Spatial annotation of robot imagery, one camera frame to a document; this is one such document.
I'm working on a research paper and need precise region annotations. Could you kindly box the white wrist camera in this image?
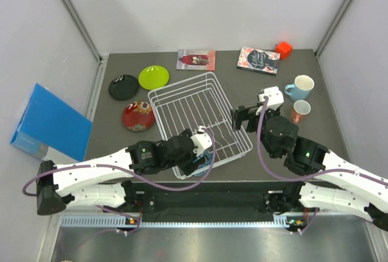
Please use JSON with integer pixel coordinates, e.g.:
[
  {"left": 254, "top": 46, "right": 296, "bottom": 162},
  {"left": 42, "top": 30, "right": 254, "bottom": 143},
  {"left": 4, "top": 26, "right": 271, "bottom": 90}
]
[
  {"left": 258, "top": 86, "right": 284, "bottom": 110},
  {"left": 190, "top": 126, "right": 213, "bottom": 156}
]

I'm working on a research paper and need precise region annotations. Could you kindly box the pink ceramic mug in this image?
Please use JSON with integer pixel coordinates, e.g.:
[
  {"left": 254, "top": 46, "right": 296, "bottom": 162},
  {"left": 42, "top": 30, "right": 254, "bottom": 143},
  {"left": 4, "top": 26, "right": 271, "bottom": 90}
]
[{"left": 291, "top": 100, "right": 311, "bottom": 124}]

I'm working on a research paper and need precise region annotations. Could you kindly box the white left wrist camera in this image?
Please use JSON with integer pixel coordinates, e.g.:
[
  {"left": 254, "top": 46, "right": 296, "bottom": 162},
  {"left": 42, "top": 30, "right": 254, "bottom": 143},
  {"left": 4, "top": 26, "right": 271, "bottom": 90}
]
[{"left": 190, "top": 126, "right": 213, "bottom": 156}]

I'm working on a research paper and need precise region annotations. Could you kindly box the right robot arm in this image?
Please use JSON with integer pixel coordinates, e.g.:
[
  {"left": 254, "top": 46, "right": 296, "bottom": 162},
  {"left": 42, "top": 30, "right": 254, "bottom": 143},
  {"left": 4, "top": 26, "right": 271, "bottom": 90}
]
[{"left": 231, "top": 104, "right": 387, "bottom": 230}]

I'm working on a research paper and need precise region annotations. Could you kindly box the floral dark blue book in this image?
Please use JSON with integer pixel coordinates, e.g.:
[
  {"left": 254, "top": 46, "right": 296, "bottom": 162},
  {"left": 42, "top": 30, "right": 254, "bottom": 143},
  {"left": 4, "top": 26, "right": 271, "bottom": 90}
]
[{"left": 236, "top": 47, "right": 280, "bottom": 76}]

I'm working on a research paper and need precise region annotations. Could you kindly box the white slotted cable duct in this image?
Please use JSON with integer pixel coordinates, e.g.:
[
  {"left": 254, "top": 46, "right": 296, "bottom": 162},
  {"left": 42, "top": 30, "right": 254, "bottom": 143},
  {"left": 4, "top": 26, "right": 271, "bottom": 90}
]
[{"left": 60, "top": 215, "right": 307, "bottom": 228}]

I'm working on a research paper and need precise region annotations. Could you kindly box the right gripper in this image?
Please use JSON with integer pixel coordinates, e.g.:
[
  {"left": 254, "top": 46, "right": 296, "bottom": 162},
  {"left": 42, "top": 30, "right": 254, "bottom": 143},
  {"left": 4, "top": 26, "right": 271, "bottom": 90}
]
[{"left": 231, "top": 102, "right": 279, "bottom": 159}]

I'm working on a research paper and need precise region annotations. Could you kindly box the light blue mug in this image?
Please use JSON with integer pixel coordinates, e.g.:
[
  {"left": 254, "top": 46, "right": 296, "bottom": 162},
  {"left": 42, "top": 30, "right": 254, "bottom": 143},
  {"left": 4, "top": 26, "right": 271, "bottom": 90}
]
[{"left": 284, "top": 75, "right": 315, "bottom": 102}]

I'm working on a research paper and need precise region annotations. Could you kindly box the blue patterned bowl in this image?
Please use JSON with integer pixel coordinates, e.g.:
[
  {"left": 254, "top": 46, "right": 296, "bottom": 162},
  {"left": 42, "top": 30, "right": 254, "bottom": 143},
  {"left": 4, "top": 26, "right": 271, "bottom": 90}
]
[{"left": 193, "top": 150, "right": 213, "bottom": 176}]

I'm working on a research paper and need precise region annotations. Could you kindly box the blue white box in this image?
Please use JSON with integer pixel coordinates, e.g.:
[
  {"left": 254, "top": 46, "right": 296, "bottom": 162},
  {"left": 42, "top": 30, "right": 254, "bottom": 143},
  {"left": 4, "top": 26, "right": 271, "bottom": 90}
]
[{"left": 10, "top": 84, "right": 92, "bottom": 164}]

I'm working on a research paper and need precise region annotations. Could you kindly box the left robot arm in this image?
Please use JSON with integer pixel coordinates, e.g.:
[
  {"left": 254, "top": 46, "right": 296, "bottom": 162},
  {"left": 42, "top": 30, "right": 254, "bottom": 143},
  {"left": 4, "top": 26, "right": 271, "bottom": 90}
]
[{"left": 36, "top": 129, "right": 213, "bottom": 216}]

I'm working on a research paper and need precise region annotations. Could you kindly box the red floral plate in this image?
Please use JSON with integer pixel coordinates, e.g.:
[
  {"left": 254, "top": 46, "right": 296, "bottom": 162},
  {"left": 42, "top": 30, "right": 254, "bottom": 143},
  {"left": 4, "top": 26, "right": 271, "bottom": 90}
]
[{"left": 121, "top": 101, "right": 155, "bottom": 132}]

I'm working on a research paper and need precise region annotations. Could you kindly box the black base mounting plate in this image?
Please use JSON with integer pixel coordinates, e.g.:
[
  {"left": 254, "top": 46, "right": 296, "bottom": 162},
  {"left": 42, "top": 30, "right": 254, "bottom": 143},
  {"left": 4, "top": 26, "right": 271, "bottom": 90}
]
[{"left": 102, "top": 183, "right": 322, "bottom": 214}]

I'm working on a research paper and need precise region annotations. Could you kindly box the red pink book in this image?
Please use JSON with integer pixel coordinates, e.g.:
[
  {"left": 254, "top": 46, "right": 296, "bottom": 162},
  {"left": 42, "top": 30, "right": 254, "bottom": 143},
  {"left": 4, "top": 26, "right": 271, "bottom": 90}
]
[{"left": 176, "top": 50, "right": 216, "bottom": 71}]

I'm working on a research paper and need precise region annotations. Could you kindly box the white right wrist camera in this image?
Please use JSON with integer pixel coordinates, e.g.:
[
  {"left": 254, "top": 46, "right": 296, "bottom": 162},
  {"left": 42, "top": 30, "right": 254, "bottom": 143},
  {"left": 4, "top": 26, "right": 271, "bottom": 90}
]
[{"left": 258, "top": 86, "right": 284, "bottom": 110}]

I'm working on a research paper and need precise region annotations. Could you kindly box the orange red cube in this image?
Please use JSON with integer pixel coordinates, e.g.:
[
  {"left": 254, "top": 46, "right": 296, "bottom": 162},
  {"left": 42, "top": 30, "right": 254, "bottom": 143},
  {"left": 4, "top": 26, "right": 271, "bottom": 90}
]
[{"left": 275, "top": 41, "right": 293, "bottom": 60}]

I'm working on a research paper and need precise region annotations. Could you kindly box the white wire dish rack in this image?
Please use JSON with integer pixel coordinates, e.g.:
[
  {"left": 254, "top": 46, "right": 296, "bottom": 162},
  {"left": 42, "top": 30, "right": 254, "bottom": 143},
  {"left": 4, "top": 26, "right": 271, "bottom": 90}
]
[{"left": 148, "top": 72, "right": 253, "bottom": 181}]

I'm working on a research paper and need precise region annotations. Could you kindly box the lime green plate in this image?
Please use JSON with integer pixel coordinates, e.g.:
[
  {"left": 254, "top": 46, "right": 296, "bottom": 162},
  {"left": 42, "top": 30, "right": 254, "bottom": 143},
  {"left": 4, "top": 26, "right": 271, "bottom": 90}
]
[{"left": 138, "top": 65, "right": 170, "bottom": 90}]

